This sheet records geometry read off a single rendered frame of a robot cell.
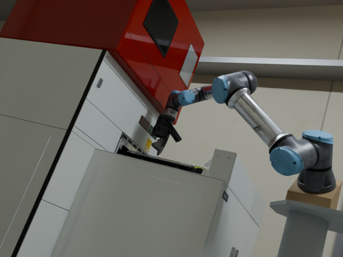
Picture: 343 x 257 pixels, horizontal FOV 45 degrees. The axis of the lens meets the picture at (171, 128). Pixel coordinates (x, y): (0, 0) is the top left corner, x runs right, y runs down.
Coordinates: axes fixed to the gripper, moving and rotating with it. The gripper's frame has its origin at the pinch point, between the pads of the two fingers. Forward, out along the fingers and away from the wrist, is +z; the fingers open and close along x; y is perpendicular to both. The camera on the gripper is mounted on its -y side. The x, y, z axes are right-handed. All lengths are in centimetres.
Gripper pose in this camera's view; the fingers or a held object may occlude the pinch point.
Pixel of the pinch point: (159, 153)
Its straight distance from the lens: 214.7
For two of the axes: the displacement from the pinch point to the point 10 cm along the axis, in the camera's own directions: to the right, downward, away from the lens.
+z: -3.2, 9.0, -3.0
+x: 3.3, -1.9, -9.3
